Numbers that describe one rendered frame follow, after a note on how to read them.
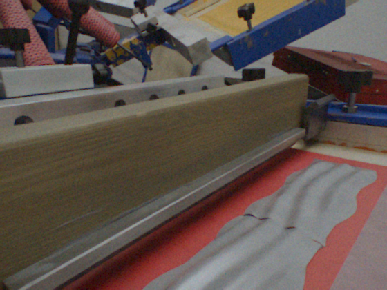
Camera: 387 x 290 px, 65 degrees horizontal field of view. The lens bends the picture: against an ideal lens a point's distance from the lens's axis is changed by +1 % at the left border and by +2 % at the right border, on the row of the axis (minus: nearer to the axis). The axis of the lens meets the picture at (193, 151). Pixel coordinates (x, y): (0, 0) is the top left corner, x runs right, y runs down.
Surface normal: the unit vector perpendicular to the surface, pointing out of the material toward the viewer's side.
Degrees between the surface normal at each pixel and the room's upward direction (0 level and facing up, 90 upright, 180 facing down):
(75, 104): 74
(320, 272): 16
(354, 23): 90
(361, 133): 90
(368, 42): 90
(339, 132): 90
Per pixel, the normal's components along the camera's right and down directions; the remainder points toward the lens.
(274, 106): 0.76, 0.19
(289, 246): 0.33, -0.70
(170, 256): -0.03, -0.95
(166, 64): -0.60, 0.11
